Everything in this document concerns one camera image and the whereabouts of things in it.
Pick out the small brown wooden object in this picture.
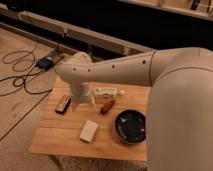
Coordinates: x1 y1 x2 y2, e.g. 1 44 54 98
100 100 115 114

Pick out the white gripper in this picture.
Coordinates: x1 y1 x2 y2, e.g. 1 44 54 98
70 83 96 112

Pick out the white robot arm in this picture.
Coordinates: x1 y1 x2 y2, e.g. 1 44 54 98
56 47 213 171

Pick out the white rectangular box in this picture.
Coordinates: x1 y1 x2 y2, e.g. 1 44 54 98
93 87 117 99

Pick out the dark blue ceramic bowl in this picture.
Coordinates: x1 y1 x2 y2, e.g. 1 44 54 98
114 109 146 144

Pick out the blue power strip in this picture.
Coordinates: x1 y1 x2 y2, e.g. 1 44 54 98
36 57 54 70

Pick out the wooden table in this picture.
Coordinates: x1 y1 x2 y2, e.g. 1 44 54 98
29 78 150 161

